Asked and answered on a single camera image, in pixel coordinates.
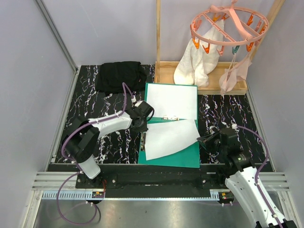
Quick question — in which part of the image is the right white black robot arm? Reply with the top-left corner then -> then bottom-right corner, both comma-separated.
197,128 -> 296,228

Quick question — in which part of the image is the pink round clip hanger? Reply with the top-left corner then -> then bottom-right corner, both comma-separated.
190,0 -> 270,56

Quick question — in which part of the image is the wooden rack frame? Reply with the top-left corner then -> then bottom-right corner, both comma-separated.
154,0 -> 285,95

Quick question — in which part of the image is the pink hanging mesh cloth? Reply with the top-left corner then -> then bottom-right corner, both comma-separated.
219,53 -> 252,96

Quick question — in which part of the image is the white hanging towel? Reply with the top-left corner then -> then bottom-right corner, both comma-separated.
173,19 -> 226,87

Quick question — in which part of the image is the metal folder binding clasp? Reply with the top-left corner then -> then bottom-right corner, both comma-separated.
162,115 -> 179,121

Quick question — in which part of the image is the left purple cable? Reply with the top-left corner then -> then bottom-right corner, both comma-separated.
56,82 -> 137,225

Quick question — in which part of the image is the white paper sheet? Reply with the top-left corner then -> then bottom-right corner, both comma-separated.
145,83 -> 198,120
144,120 -> 200,160

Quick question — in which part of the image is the black folded cloth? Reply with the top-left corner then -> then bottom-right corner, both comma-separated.
95,61 -> 147,95

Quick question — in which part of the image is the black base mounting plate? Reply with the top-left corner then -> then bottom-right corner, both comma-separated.
76,164 -> 228,199

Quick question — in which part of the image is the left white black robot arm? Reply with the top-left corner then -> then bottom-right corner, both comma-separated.
61,101 -> 154,188

